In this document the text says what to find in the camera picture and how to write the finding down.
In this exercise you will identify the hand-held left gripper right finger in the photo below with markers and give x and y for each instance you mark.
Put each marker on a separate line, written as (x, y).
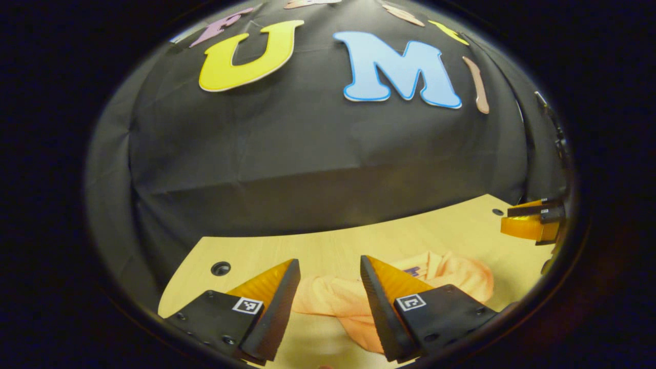
(379, 312)

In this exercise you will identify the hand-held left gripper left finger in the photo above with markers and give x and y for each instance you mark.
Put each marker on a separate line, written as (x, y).
(279, 312)

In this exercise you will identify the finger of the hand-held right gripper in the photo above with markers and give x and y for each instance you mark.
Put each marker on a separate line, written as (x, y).
(533, 228)
(538, 207)

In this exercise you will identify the orange T-shirt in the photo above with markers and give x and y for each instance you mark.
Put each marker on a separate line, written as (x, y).
(333, 297)

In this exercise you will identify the black backdrop cloth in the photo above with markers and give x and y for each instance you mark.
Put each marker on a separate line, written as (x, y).
(307, 164)

